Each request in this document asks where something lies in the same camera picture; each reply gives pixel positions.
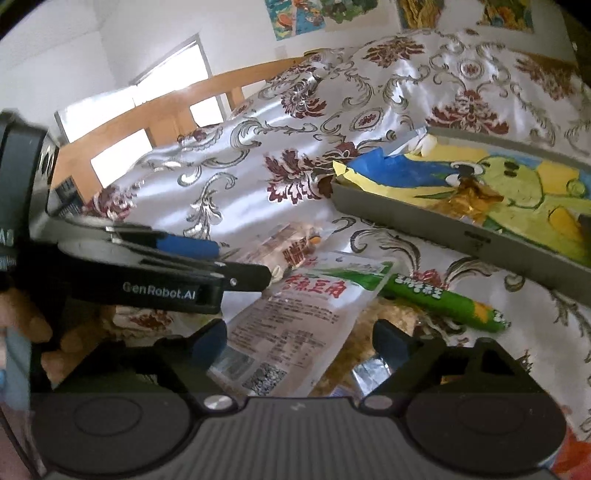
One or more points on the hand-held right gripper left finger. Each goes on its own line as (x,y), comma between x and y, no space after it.
(210,344)

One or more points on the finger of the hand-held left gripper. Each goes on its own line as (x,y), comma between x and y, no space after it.
(244,279)
(189,244)

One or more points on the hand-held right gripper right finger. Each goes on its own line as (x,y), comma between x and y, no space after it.
(388,344)

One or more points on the rice cracker packet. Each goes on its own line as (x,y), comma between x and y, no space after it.
(355,341)

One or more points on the clear nut bar packet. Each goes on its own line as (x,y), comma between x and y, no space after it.
(286,249)

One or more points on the white green-print snack packet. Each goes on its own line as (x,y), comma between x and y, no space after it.
(295,323)

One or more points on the green stick snack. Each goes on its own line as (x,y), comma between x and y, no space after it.
(438,300)

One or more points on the grey tray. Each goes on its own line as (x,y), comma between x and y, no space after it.
(415,217)

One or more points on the orange snack packet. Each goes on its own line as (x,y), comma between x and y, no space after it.
(572,457)

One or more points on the person's left hand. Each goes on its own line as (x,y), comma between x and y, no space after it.
(23,318)

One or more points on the silver foil packet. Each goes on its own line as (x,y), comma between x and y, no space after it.
(369,371)

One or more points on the gold wrapper candy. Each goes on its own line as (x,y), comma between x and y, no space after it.
(471,198)

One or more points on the window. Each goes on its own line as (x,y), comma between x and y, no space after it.
(171,64)

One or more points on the floral blanket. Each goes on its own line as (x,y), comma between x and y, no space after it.
(323,92)

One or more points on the bird drawing paper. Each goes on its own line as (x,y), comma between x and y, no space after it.
(508,180)

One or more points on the wooden bed frame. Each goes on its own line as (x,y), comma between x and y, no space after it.
(152,120)

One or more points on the colourful wall poster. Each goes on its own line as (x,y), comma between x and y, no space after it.
(295,14)

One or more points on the white-bordered wall poster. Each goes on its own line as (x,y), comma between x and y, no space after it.
(461,11)

